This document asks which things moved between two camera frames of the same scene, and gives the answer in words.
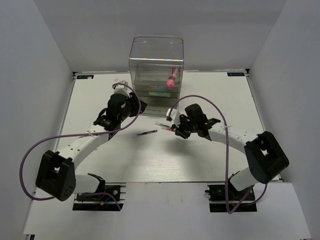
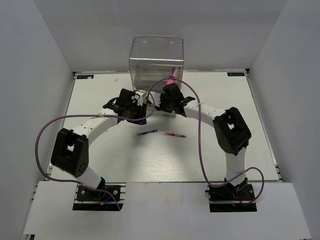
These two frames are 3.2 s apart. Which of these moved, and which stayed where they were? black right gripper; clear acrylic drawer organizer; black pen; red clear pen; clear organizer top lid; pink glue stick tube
Moved: red clear pen; black right gripper
Stayed: clear organizer top lid; clear acrylic drawer organizer; black pen; pink glue stick tube
